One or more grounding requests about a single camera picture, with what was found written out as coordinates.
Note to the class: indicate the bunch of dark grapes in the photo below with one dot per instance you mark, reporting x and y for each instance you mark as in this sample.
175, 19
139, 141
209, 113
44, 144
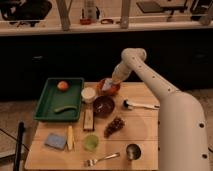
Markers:
115, 125

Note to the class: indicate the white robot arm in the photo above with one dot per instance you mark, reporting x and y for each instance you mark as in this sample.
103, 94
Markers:
182, 135

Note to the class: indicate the wooden block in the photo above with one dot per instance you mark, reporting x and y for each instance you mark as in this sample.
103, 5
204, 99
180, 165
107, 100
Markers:
88, 124

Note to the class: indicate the silver metal cup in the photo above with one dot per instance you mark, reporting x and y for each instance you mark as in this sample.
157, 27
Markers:
133, 152

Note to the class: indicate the black pole left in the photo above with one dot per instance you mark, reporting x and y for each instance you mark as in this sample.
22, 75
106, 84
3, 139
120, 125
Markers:
18, 148

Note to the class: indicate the green plastic cup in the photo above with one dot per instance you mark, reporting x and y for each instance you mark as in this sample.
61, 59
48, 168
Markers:
90, 142

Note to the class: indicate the silver fork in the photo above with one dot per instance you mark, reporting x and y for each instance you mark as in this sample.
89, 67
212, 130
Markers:
92, 162

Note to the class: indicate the blue sponge towel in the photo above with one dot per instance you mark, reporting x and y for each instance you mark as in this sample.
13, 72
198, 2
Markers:
55, 141

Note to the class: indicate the orange red bowl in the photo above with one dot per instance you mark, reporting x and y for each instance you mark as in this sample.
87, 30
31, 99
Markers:
115, 88

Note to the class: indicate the dark brown bowl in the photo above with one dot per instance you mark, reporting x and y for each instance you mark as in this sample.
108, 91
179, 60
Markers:
103, 106

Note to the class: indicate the orange peach fruit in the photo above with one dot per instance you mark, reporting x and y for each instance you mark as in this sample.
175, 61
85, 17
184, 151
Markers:
62, 85

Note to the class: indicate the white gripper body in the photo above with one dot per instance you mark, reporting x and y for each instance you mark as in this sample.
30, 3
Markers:
107, 85

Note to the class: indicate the green plastic tray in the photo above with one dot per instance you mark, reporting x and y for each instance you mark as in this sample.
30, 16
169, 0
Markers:
52, 98

